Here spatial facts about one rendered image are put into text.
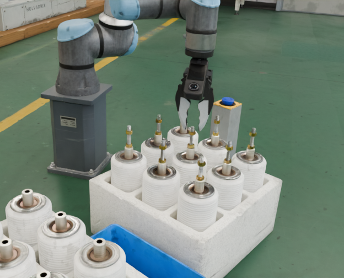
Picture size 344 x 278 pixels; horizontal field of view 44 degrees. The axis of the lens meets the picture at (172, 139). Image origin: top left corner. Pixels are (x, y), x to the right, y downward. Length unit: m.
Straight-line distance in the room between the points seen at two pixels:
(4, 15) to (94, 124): 2.24
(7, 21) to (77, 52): 2.24
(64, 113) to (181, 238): 0.67
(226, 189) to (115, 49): 0.65
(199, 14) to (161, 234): 0.53
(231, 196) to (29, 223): 0.49
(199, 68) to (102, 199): 0.44
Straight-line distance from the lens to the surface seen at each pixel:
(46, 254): 0.89
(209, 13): 1.02
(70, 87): 1.44
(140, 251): 1.08
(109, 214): 1.17
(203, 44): 1.03
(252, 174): 1.17
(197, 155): 1.17
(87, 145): 1.49
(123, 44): 1.47
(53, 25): 4.09
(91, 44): 1.43
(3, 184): 1.56
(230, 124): 1.38
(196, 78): 1.01
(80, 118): 1.45
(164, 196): 1.06
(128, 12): 1.03
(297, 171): 1.72
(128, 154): 1.13
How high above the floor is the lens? 0.78
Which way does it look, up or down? 25 degrees down
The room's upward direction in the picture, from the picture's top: 3 degrees clockwise
